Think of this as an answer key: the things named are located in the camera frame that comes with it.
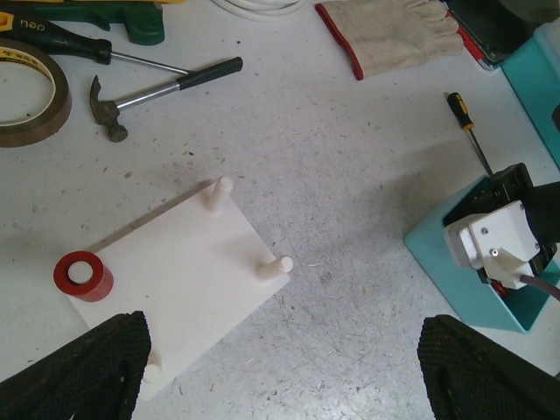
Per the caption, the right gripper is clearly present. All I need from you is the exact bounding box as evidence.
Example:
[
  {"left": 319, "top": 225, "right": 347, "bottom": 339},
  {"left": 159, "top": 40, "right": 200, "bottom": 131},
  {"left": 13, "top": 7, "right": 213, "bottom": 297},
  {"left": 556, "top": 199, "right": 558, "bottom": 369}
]
[{"left": 474, "top": 162, "right": 559, "bottom": 298}]

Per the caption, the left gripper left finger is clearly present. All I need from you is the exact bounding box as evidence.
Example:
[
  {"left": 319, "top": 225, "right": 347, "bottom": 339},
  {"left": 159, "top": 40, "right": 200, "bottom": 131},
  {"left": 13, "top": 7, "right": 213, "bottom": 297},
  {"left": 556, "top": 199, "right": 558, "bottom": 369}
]
[{"left": 1, "top": 311, "right": 151, "bottom": 419}]

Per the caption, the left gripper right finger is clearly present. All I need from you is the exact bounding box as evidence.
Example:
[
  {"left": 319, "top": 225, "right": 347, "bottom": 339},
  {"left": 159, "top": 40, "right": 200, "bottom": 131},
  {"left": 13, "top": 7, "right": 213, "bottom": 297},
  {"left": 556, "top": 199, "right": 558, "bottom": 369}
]
[{"left": 417, "top": 315, "right": 559, "bottom": 419}]

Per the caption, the red spring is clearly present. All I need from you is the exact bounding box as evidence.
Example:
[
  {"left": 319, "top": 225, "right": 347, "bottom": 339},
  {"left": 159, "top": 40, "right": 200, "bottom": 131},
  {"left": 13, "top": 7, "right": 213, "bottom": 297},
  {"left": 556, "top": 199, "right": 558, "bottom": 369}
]
[{"left": 53, "top": 251, "right": 114, "bottom": 302}]

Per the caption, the teal plastic tray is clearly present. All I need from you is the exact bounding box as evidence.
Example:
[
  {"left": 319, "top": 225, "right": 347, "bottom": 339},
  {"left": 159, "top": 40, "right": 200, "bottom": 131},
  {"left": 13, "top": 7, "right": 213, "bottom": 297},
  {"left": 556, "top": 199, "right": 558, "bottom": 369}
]
[{"left": 404, "top": 176, "right": 549, "bottom": 333}]

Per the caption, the claw hammer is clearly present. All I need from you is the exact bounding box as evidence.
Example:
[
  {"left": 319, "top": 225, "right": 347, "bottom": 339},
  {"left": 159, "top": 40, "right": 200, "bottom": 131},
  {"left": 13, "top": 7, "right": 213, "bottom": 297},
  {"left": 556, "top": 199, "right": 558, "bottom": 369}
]
[{"left": 89, "top": 57, "right": 243, "bottom": 143}]

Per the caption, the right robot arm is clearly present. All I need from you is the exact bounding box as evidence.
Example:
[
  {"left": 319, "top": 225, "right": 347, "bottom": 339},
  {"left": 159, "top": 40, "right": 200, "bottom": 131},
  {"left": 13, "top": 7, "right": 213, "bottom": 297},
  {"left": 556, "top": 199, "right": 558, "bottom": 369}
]
[{"left": 465, "top": 163, "right": 559, "bottom": 295}]

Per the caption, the small black yellow screwdriver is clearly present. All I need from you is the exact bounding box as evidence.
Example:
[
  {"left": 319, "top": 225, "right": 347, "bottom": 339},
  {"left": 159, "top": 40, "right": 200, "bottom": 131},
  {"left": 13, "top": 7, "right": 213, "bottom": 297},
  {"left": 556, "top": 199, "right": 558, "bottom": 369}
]
[{"left": 446, "top": 92, "right": 494, "bottom": 177}]

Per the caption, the clear teal toolbox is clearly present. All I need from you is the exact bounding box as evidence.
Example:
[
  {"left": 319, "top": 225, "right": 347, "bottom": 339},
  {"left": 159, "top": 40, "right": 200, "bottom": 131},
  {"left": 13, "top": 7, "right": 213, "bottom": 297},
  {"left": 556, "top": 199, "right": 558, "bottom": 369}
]
[{"left": 502, "top": 20, "right": 560, "bottom": 163}]

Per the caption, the red utility knife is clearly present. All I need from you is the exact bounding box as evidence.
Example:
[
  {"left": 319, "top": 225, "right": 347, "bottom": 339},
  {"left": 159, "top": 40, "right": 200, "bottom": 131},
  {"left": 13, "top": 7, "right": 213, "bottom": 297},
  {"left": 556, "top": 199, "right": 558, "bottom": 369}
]
[{"left": 447, "top": 10, "right": 501, "bottom": 71}]

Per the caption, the white peg board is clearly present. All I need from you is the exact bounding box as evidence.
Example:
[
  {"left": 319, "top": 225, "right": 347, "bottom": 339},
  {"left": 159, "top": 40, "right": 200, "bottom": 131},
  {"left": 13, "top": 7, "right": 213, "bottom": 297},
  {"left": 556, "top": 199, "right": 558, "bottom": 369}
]
[{"left": 66, "top": 177, "right": 294, "bottom": 401}]

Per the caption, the canvas work glove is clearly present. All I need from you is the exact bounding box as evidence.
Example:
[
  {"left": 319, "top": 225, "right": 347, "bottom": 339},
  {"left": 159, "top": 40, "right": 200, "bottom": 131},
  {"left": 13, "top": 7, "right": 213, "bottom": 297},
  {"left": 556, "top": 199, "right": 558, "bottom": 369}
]
[{"left": 315, "top": 0, "right": 464, "bottom": 81}]

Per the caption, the brown tape roll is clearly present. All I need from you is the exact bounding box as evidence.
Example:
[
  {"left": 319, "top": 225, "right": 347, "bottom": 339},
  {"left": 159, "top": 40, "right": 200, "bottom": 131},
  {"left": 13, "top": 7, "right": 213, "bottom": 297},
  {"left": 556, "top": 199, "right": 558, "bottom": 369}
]
[{"left": 1, "top": 39, "right": 72, "bottom": 148}]

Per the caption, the green glue gun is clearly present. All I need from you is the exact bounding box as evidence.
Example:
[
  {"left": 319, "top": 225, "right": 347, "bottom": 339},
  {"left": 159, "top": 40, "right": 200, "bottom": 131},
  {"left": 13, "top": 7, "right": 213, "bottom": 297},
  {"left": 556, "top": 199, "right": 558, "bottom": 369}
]
[{"left": 11, "top": 1, "right": 165, "bottom": 46}]

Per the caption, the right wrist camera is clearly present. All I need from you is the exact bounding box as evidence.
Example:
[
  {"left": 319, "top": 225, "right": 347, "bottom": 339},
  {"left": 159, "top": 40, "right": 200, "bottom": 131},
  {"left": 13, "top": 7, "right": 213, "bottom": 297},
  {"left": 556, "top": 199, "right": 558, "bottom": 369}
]
[{"left": 444, "top": 200, "right": 541, "bottom": 290}]

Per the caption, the white cable spool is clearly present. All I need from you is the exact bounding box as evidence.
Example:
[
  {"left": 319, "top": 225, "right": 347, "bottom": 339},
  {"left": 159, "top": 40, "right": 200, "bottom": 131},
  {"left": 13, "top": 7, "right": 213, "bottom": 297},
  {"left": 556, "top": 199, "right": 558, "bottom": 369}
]
[{"left": 212, "top": 0, "right": 311, "bottom": 23}]

